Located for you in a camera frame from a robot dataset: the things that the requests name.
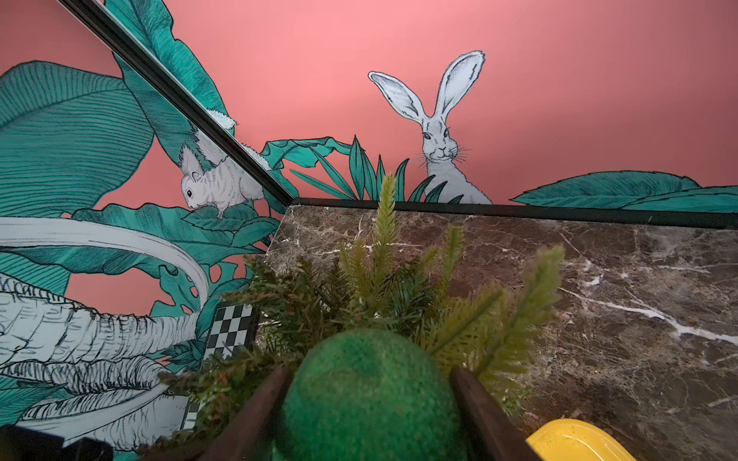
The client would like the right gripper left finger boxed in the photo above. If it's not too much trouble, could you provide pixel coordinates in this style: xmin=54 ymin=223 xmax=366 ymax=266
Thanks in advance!
xmin=199 ymin=366 xmax=292 ymax=461

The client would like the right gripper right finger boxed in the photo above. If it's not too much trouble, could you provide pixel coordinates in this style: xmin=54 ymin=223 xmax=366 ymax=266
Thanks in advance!
xmin=450 ymin=367 xmax=542 ymax=461

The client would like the green glitter ball ornament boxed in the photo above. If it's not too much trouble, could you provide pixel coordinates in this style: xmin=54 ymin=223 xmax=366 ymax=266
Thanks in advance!
xmin=273 ymin=330 xmax=468 ymax=460

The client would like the small artificial christmas tree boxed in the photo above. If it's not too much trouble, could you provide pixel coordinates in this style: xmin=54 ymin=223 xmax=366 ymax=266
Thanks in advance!
xmin=140 ymin=176 xmax=565 ymax=456

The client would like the yellow plastic tray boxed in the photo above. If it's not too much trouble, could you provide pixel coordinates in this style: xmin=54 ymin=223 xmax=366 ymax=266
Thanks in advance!
xmin=527 ymin=419 xmax=635 ymax=461

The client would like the black white checkerboard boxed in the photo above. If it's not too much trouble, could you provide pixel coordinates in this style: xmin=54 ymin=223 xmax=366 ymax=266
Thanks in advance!
xmin=180 ymin=302 xmax=259 ymax=432

